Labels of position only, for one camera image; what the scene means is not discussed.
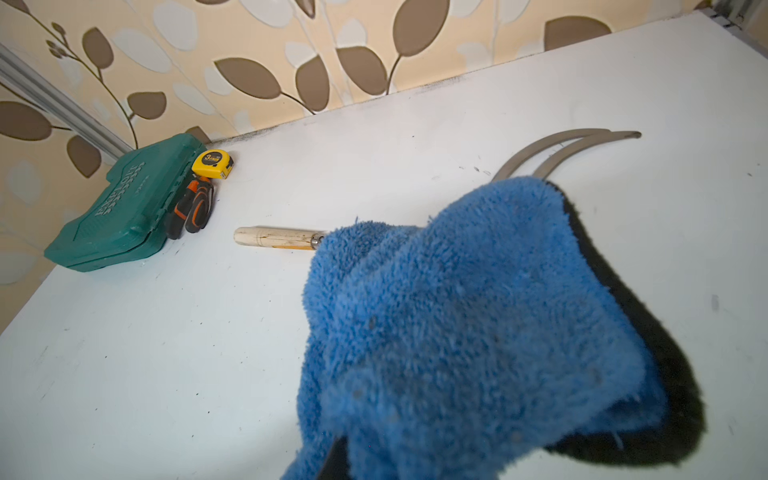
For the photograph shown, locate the sickle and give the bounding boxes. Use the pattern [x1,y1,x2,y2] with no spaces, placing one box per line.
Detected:
[532,129,642,180]
[491,128,609,183]
[233,226,328,250]

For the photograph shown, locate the blue grey microfiber rag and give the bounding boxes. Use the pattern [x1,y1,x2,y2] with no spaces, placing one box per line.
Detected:
[280,175,708,480]

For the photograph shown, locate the yellow tape measure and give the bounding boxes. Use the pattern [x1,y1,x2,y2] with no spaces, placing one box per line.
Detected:
[191,149,234,180]

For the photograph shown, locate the green plastic tool case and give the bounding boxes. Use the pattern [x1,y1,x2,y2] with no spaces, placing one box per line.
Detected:
[44,133,205,272]

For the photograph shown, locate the red handled pliers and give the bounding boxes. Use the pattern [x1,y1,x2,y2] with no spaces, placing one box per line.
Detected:
[164,176,214,240]

